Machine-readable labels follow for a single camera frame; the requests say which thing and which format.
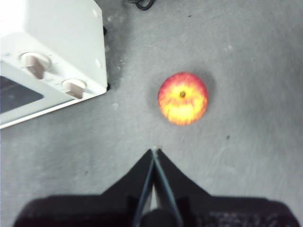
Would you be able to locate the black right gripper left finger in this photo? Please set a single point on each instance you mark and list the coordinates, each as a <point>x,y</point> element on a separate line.
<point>94,210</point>

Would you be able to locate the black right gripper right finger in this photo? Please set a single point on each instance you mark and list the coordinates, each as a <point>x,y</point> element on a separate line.
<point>213,212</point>

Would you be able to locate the red yellow apple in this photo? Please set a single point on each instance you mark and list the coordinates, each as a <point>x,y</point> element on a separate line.
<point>183,99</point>

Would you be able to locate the oven door with glass window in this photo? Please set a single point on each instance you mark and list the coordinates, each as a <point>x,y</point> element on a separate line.
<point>14,94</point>

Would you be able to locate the small beige oven knob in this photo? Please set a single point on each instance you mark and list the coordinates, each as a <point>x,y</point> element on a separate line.
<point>74,88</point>

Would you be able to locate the large beige oven knob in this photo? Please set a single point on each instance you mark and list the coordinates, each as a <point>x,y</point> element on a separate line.
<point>35,62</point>

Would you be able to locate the cream toaster oven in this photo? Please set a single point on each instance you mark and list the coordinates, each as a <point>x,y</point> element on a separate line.
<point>66,35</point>

